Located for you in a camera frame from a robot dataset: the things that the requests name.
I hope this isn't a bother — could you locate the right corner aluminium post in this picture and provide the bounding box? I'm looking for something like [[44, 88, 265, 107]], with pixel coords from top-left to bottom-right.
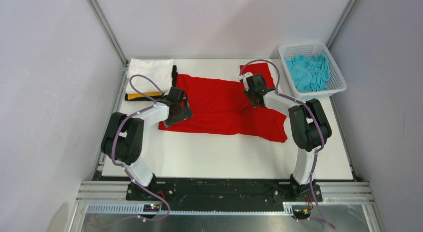
[[326, 0, 360, 49]]

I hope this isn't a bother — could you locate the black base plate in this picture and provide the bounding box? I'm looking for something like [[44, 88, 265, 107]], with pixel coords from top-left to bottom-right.
[[126, 177, 323, 213]]

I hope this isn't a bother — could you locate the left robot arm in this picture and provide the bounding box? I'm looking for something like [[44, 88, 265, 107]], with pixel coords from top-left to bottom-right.
[[101, 87, 193, 200]]

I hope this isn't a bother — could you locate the blue t shirt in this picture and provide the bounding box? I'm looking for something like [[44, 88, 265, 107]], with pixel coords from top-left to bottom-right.
[[285, 54, 331, 93]]

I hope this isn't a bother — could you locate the white folded t shirt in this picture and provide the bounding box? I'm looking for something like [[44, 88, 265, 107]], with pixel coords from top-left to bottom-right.
[[127, 58, 174, 93]]

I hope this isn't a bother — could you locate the left controller board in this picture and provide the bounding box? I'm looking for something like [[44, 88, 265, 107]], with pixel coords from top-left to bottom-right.
[[143, 204, 162, 213]]

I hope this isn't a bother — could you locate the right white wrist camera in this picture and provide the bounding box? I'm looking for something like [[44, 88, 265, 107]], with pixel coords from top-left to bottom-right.
[[238, 72, 253, 83]]

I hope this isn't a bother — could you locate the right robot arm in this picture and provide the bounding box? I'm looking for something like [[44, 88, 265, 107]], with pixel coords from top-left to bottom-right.
[[238, 72, 332, 201]]

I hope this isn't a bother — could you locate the right controller board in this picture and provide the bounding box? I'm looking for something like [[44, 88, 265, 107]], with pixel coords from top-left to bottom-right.
[[292, 209, 312, 221]]

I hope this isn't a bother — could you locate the red t shirt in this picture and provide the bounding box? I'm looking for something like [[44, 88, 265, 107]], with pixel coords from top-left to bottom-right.
[[158, 74, 288, 143]]

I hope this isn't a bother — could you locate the left corner aluminium post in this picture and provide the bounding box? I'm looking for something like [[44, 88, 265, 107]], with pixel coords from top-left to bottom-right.
[[87, 0, 128, 66]]

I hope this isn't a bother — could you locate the white plastic basket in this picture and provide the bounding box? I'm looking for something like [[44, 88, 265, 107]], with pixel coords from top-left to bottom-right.
[[278, 41, 347, 99]]

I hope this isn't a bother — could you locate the yellow folded t shirt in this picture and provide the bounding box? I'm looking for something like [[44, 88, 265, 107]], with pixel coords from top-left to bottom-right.
[[125, 92, 162, 101]]

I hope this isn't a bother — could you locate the aluminium frame rail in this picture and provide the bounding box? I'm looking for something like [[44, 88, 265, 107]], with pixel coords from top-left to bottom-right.
[[65, 181, 386, 232]]

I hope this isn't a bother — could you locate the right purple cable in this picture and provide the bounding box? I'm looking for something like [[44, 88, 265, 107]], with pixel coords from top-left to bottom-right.
[[238, 59, 336, 231]]

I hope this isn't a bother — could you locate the controller board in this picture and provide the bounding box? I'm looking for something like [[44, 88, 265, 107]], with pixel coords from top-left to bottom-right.
[[143, 204, 162, 213], [292, 209, 312, 221]]

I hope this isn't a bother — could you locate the corner aluminium post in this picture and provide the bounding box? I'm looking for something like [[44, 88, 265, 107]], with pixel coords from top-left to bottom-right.
[[87, 0, 128, 66], [326, 0, 360, 49]]

